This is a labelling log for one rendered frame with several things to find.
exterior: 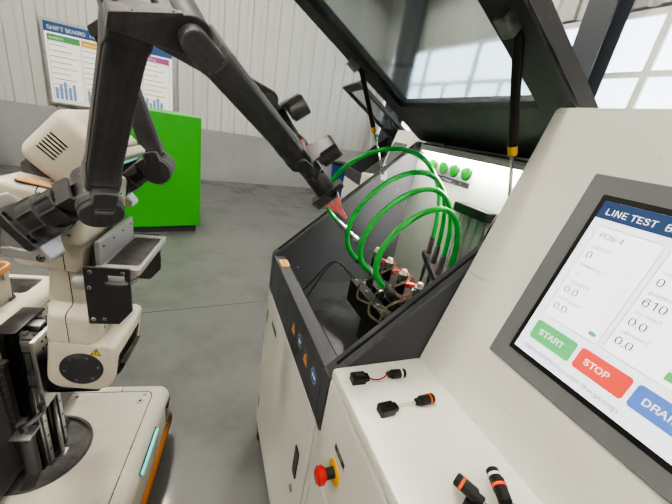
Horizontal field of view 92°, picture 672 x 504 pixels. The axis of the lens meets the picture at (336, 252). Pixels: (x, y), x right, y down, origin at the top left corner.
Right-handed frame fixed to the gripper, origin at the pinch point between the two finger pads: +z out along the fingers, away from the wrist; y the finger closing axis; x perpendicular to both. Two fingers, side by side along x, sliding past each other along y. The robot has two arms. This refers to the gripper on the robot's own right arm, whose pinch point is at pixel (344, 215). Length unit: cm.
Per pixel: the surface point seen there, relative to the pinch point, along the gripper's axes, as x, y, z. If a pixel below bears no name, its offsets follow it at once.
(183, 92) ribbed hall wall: 592, -148, -202
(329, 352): -29.2, -20.0, 16.9
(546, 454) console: -60, 8, 32
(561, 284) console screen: -48, 25, 17
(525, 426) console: -56, 7, 31
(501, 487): -64, 0, 27
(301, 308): -10.8, -25.0, 11.9
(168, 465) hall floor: 8, -124, 47
